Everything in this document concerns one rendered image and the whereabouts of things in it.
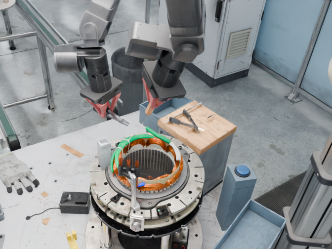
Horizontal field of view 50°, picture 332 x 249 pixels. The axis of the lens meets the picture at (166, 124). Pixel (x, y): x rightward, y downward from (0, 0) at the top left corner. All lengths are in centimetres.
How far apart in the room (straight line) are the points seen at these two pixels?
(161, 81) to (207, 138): 47
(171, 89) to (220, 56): 255
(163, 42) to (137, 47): 5
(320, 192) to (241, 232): 23
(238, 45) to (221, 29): 30
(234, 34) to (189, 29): 269
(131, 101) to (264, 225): 184
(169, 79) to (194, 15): 20
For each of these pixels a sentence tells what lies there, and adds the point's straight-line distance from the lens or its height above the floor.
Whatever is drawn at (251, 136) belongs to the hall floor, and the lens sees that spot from 294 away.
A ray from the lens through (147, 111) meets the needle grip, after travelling 85.
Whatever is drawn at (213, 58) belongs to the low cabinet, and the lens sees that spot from 330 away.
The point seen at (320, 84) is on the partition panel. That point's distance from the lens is 333.
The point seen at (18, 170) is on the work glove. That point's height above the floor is 80.
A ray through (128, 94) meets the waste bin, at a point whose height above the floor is 34.
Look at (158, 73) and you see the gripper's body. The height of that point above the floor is 144.
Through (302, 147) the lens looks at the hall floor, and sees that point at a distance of 300.
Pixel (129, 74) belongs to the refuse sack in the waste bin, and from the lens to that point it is 253.
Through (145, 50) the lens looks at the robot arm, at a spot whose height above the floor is 151.
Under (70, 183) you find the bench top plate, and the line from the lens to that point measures 140.
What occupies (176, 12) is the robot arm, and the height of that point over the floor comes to 161.
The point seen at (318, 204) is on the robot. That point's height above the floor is 107.
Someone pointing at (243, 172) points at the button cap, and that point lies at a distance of 111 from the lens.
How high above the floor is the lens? 181
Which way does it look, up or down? 39 degrees down
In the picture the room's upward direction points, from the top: 5 degrees clockwise
